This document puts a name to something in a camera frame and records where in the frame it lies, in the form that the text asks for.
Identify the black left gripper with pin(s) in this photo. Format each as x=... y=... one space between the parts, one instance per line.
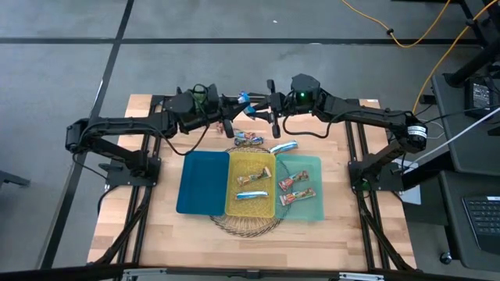
x=226 y=111

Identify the yellow plastic tray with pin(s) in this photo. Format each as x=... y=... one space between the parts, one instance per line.
x=250 y=164

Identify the dark furniture leg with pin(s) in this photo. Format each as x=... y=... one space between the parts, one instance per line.
x=11 y=179

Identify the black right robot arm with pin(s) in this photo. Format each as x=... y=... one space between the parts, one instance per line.
x=371 y=115

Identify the round woven wicker mat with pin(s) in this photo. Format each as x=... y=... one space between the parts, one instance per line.
x=246 y=226

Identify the snack bar pile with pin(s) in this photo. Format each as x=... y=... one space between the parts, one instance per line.
x=248 y=138

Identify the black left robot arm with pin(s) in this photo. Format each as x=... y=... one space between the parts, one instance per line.
x=117 y=124

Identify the black stand leg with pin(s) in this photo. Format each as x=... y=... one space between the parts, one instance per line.
x=472 y=64

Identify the black caster wheel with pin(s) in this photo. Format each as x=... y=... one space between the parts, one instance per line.
x=445 y=258

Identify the black keyboard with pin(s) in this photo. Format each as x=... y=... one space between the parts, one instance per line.
x=484 y=222

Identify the black desk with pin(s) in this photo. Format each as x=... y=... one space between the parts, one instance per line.
x=449 y=101
x=453 y=234

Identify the translucent green plastic tray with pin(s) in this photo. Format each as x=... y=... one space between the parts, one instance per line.
x=308 y=210

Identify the black aluminium table frame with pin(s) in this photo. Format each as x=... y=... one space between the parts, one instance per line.
x=58 y=274

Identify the red Chewy granola bar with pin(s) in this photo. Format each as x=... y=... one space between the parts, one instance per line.
x=243 y=97
x=297 y=196
x=293 y=180

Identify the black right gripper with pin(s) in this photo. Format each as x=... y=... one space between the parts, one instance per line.
x=279 y=105

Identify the blue plastic tray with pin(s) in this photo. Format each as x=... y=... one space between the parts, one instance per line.
x=203 y=183

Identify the black power adapter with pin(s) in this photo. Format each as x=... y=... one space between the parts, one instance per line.
x=480 y=97

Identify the orange Chewy granola bar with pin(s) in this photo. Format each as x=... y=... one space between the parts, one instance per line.
x=254 y=177

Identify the blue white granola bar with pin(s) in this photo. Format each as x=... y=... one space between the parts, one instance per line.
x=252 y=195
x=284 y=146

